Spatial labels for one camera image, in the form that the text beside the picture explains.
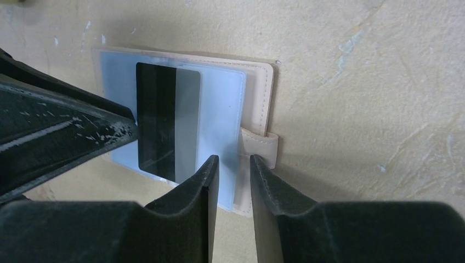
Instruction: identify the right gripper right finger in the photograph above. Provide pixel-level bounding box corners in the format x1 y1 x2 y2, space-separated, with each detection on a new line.
250 155 464 262

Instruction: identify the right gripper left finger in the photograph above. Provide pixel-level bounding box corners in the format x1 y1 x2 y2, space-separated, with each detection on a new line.
1 155 219 262

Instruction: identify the beige leather card holder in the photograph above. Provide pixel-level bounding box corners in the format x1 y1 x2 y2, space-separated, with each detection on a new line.
93 47 279 218

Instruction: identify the black credit card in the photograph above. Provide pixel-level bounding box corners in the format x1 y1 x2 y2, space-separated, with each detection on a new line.
136 62 201 184

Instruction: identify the blue credit card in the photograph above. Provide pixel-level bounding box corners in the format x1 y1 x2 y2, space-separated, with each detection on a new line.
95 50 247 210

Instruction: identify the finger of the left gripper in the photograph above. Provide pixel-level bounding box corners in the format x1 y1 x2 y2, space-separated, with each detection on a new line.
1 51 138 203

